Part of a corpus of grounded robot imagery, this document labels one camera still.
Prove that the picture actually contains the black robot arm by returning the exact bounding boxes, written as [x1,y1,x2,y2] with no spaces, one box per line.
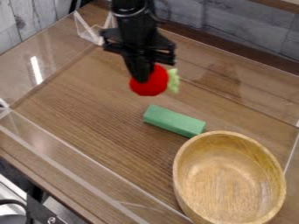
[99,0,176,83]

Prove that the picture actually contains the green foam block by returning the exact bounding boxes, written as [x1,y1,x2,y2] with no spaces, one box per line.
[143,105,206,138]

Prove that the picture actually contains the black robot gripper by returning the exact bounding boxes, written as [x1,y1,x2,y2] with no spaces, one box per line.
[99,11,176,83]

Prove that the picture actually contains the red plush strawberry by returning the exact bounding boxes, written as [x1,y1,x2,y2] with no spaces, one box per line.
[128,64,180,96]

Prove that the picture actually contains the black clamp and cable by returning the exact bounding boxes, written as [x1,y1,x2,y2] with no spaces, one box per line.
[0,193,59,224]

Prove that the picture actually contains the round wooden bowl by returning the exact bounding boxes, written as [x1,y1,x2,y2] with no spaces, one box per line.
[172,131,286,224]

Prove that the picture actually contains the clear acrylic tray walls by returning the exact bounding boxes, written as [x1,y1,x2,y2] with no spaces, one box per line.
[0,8,299,224]

